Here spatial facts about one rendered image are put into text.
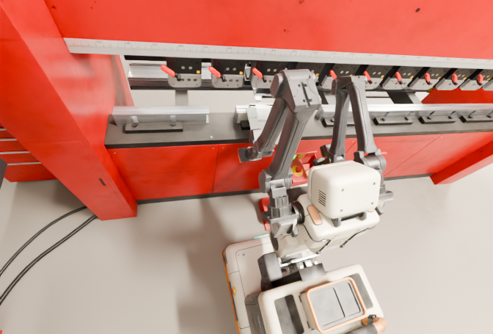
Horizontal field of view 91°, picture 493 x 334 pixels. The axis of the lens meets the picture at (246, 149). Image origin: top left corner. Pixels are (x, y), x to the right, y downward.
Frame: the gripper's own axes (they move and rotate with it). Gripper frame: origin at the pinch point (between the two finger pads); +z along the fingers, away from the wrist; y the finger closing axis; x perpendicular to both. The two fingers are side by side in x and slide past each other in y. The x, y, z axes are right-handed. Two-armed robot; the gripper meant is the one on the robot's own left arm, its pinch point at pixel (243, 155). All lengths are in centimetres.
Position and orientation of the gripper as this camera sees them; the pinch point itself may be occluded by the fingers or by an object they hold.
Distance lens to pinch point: 121.9
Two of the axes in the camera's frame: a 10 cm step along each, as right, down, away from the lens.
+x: 1.5, 9.9, -0.7
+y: -9.3, 1.1, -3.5
